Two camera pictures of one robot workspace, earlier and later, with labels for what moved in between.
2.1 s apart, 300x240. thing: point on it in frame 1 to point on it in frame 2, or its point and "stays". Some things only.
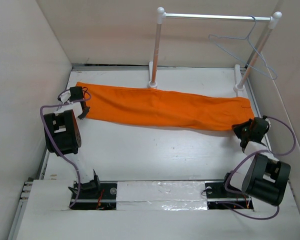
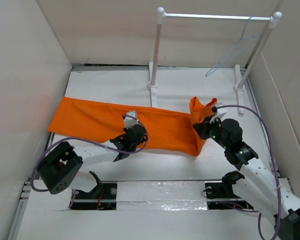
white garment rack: x=239 y=85 stays
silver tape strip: x=161 y=195 stays
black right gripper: x=237 y=128 to x=202 y=128
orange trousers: x=145 y=106 to x=169 y=129
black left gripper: x=82 y=116 to x=142 y=140
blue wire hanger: x=247 y=38 to x=245 y=42
